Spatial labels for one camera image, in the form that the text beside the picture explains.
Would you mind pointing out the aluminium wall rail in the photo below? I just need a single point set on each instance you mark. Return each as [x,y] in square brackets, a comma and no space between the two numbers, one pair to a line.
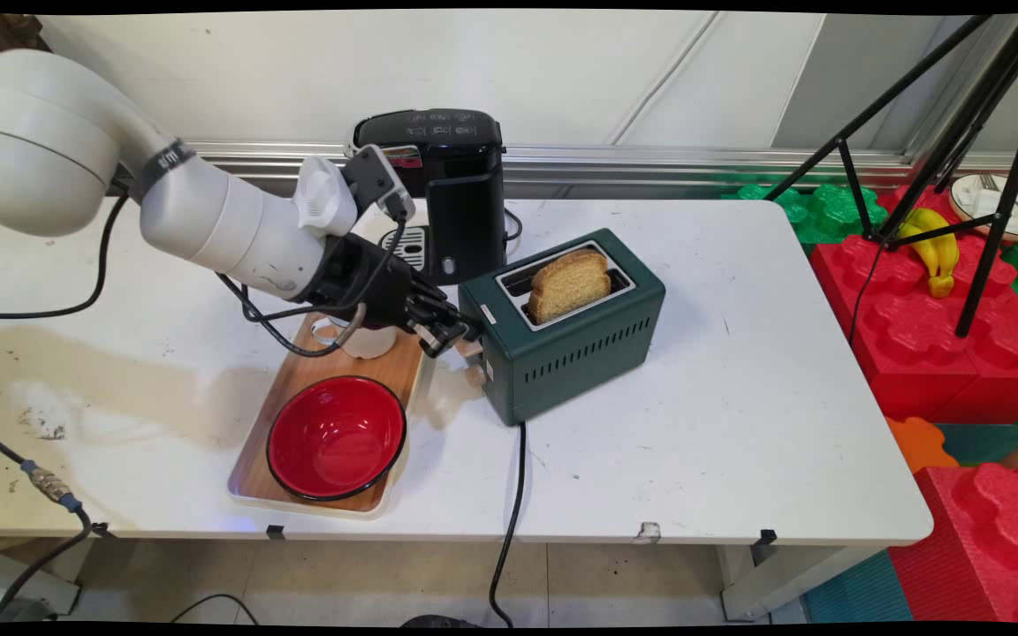
[650,163]

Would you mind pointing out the red bowl black rim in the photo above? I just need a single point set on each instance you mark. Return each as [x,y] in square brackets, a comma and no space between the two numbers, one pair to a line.
[337,437]

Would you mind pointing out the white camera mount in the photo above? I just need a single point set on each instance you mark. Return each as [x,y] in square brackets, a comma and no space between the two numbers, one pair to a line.
[323,199]

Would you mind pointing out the ribbed red foam block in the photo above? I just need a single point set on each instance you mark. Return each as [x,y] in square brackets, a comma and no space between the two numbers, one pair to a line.
[986,548]

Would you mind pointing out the yellow banana bunch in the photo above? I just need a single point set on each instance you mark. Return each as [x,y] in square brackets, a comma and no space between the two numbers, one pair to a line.
[938,252]

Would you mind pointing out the dark green two-slot toaster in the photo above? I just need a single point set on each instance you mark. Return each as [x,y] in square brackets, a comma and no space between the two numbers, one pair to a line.
[580,353]

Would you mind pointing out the white mug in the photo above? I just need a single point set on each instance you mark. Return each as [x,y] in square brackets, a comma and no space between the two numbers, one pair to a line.
[372,343]

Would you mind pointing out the black coffee machine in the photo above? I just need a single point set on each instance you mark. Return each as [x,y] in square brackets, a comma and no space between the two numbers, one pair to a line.
[465,221]

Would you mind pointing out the large red foam block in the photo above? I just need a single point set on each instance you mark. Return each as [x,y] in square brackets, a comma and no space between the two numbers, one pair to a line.
[915,344]

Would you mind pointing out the beige toaster lever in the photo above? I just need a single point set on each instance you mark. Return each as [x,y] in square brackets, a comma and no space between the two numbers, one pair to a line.
[473,348]

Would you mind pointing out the brown toast slice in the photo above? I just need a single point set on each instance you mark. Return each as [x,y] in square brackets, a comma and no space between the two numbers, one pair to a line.
[566,287]

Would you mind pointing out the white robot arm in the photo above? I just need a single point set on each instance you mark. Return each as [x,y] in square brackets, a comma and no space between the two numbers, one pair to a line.
[208,221]

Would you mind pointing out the wooden serving tray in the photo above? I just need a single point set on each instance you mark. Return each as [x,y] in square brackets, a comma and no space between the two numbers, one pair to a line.
[257,459]

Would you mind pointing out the white plate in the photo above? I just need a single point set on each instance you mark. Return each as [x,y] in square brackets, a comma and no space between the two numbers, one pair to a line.
[968,199]

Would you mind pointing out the orange foam block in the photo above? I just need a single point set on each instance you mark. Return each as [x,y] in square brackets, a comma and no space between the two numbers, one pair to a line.
[915,442]

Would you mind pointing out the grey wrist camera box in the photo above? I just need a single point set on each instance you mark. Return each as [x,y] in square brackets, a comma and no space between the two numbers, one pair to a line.
[378,181]

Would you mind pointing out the black camera tripod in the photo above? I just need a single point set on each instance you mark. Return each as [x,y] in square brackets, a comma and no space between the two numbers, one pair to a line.
[1004,177]

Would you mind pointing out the white table leg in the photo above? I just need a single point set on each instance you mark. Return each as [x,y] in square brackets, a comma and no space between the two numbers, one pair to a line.
[783,579]

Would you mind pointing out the silver fork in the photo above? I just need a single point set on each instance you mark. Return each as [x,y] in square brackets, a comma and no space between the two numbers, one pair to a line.
[992,185]

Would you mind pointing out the teal foam mat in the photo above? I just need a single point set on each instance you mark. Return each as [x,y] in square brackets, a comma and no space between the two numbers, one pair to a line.
[858,592]

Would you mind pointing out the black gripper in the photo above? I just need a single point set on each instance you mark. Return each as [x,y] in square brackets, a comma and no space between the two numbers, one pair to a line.
[363,278]

